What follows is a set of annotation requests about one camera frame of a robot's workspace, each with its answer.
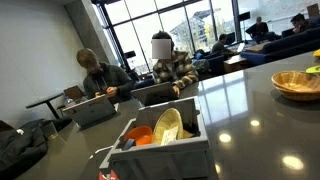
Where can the orange plastic bowl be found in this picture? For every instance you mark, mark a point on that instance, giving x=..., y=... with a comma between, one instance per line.
x=140, y=133

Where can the brown woven bowl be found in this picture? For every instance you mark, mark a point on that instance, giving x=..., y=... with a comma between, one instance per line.
x=293, y=86

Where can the dark grey laptop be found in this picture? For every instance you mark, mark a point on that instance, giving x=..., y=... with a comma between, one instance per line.
x=153, y=95

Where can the person in plaid shirt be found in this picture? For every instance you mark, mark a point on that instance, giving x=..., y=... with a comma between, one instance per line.
x=181, y=70

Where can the pale woven basket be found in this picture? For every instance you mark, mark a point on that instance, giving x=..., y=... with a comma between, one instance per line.
x=170, y=120

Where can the white paper tag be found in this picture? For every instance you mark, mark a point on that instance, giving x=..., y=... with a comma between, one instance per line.
x=169, y=136

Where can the grey backpack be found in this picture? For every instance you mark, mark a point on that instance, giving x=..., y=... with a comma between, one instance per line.
x=201, y=66

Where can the person in grey jacket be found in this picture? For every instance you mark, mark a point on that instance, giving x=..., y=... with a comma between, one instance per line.
x=113, y=80

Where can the small yellow item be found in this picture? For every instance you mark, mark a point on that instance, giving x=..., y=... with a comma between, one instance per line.
x=187, y=134

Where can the blue armchair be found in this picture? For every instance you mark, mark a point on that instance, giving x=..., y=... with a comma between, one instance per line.
x=215, y=63

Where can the dark blue small item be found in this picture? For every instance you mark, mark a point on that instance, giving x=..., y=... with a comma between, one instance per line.
x=128, y=144

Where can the grey plastic crate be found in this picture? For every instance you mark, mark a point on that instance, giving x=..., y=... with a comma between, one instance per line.
x=160, y=156

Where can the seated person in dark sweater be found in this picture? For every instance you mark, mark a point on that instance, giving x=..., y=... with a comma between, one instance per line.
x=218, y=46

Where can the silver laptop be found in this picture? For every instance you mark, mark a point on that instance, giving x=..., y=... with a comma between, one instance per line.
x=90, y=110

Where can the wooden coffee table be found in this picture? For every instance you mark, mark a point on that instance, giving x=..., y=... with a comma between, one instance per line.
x=235, y=63

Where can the brown chair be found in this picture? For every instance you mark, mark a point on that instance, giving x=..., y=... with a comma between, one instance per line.
x=74, y=92

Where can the clear water bottle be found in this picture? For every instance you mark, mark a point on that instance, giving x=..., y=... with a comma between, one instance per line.
x=69, y=102

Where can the red and white packet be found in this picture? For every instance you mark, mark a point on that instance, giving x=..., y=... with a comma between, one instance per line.
x=108, y=175

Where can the seated bald person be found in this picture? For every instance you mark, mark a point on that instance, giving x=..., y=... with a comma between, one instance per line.
x=259, y=29

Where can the small black side table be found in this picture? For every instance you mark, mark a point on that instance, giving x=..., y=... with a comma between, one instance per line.
x=43, y=100

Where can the clear glass cup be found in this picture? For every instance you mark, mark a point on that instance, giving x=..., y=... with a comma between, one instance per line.
x=50, y=130

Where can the blue sofa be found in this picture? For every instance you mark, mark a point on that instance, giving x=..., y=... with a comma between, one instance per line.
x=283, y=46

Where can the black jacket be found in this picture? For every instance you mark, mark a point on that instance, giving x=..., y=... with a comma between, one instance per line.
x=20, y=146

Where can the seated dark-haired person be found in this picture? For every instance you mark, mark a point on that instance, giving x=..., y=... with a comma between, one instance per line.
x=300, y=24

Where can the yellow object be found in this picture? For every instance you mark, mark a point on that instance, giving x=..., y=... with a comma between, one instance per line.
x=317, y=53

